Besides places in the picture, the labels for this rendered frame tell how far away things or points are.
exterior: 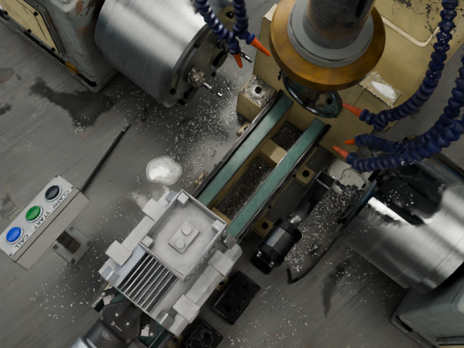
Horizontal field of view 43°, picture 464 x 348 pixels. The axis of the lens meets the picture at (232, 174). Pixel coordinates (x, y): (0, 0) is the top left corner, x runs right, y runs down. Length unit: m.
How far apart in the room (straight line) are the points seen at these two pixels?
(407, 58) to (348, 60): 0.32
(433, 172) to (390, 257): 0.17
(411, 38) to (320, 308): 0.61
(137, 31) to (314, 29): 0.40
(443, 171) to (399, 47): 0.26
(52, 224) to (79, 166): 0.33
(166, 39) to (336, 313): 0.70
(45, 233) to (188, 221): 0.26
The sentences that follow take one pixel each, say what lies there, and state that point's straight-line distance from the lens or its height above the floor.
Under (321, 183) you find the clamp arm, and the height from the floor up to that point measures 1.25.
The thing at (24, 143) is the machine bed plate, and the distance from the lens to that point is 1.47.
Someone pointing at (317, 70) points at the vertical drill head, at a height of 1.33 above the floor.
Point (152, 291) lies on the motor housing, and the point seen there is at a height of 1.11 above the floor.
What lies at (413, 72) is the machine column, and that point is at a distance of 1.23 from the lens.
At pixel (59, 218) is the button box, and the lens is 1.11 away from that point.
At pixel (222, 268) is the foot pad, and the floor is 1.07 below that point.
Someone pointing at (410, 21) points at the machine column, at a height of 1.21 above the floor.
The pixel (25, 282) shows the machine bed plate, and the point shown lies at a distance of 1.39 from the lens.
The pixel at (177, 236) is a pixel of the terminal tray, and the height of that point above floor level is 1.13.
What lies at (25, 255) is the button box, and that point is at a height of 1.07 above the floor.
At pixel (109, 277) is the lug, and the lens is 1.05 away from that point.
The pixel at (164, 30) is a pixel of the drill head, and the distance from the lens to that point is 1.13.
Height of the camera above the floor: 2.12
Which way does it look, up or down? 73 degrees down
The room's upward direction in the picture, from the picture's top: 10 degrees clockwise
